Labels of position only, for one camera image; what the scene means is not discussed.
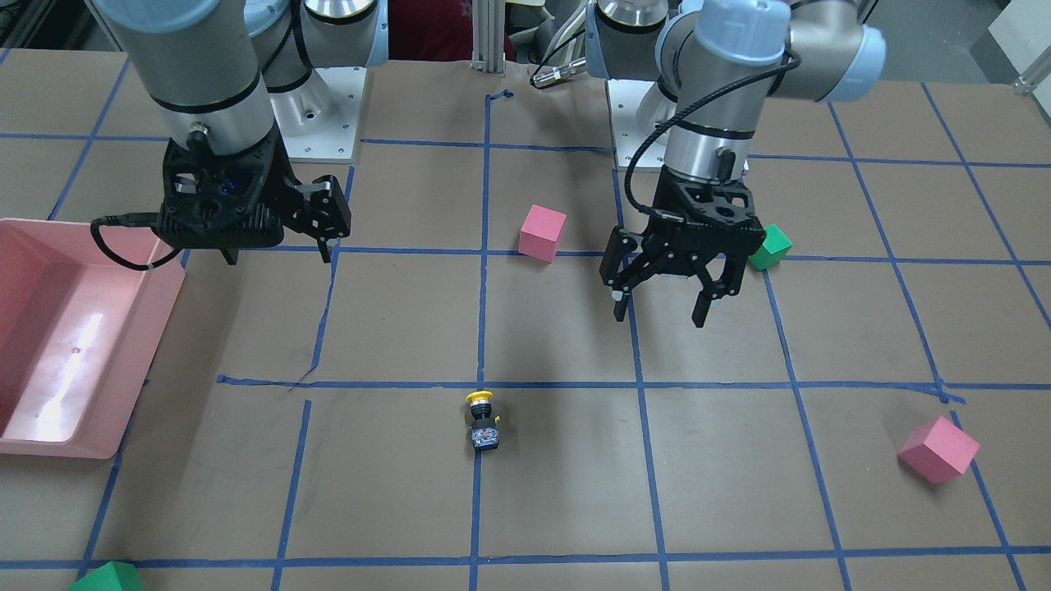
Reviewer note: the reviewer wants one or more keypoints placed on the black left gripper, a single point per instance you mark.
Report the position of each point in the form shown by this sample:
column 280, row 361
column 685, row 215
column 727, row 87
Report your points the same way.
column 667, row 259

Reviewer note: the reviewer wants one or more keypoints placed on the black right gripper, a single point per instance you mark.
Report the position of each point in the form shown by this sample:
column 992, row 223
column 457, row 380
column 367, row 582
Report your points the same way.
column 289, row 190

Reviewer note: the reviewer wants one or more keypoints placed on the yellow push button switch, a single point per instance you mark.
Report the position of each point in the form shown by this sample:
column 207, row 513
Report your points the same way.
column 484, row 430

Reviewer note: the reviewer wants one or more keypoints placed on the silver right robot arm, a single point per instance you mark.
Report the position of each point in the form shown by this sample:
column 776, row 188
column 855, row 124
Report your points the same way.
column 232, row 79

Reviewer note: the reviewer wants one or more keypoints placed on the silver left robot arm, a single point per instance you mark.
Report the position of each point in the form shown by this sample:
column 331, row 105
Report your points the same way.
column 716, row 63

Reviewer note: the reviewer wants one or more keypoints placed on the green foam cube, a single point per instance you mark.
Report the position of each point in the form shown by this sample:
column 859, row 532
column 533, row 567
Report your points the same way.
column 112, row 576
column 773, row 250

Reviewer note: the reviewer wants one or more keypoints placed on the pink foam cube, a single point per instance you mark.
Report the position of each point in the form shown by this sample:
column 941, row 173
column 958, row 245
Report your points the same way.
column 541, row 232
column 939, row 450

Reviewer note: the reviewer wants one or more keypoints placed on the pink plastic bin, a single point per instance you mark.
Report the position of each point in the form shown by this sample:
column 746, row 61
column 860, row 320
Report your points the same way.
column 78, row 336

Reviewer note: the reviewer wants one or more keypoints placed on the green foam cube front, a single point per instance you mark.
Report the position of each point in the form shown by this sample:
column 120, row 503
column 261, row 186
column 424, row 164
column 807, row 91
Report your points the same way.
column 112, row 576

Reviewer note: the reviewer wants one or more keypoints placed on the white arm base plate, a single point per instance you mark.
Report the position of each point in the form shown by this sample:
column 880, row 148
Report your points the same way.
column 624, row 100
column 320, row 119

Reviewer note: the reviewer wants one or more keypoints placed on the silver cable connector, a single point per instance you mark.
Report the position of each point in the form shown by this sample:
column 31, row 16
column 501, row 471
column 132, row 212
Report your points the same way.
column 559, row 74

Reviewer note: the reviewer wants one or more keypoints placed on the aluminium frame post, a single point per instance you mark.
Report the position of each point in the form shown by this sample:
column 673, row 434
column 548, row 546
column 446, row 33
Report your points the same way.
column 488, row 32

